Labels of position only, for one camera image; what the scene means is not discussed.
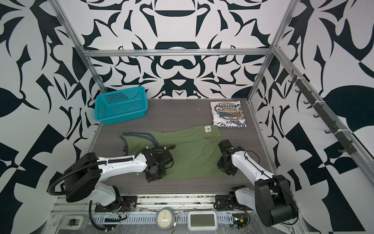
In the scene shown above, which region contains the green tank top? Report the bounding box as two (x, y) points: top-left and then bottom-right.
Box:
(119, 125), (227, 181)

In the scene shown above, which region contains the white tank top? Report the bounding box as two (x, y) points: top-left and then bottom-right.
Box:
(210, 101), (247, 128)

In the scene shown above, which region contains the teal plastic basket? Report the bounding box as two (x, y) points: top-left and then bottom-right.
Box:
(94, 87), (148, 125)

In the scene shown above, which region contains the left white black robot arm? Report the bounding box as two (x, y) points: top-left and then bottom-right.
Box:
(47, 145), (175, 211)

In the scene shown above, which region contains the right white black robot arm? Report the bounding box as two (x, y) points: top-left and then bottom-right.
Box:
(217, 139), (299, 227)

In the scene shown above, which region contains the round analog clock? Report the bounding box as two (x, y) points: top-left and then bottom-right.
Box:
(156, 208), (176, 231)

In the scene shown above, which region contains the small green circuit board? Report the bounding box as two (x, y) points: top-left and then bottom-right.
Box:
(232, 213), (250, 230)

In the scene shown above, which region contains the white digital display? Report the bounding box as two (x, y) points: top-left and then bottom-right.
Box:
(188, 211), (218, 231)

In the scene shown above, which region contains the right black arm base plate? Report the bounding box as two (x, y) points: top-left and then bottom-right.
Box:
(213, 194), (240, 211)

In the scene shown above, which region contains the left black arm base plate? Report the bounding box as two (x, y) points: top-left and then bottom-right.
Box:
(94, 196), (138, 213)

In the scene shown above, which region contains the black corrugated cable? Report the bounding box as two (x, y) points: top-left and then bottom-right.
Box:
(88, 200), (117, 232)

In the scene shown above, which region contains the black wall hook rail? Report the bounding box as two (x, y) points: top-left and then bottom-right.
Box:
(288, 70), (357, 155)

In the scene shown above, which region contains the horizontal aluminium frame bar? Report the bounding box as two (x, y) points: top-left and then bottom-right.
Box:
(83, 48), (271, 57)

